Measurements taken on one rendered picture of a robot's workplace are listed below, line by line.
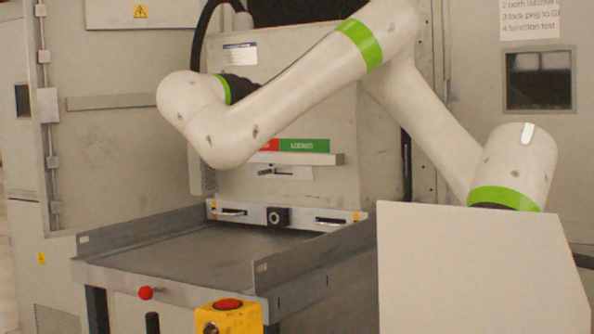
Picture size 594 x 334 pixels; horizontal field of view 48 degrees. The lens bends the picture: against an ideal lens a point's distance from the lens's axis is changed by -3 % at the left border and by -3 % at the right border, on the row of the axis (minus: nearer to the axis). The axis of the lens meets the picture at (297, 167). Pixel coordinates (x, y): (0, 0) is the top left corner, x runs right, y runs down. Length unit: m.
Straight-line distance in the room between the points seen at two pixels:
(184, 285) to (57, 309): 1.70
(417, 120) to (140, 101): 0.94
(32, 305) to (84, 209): 1.24
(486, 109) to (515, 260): 0.75
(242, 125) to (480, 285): 0.50
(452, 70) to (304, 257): 0.64
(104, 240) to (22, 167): 1.40
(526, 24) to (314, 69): 0.60
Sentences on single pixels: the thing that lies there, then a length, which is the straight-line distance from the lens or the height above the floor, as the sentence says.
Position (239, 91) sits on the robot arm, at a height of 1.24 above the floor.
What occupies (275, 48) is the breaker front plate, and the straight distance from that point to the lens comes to 1.81.
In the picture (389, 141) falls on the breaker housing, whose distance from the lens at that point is 1.82.
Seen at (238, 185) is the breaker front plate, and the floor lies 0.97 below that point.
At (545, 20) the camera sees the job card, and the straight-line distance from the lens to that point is 1.70.
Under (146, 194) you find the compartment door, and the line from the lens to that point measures 2.14.
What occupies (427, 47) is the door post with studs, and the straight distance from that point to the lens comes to 1.82.
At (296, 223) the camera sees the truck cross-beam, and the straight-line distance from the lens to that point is 1.81.
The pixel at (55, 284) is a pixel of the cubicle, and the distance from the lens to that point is 3.08.
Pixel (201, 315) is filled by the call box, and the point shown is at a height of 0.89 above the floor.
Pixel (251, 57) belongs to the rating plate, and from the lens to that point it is 1.86.
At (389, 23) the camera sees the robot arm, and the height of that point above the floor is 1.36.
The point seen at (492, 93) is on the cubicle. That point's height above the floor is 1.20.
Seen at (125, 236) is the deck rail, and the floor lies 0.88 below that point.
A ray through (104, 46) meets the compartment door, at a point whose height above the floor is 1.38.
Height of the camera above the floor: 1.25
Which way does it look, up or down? 7 degrees down
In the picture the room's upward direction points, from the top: 3 degrees counter-clockwise
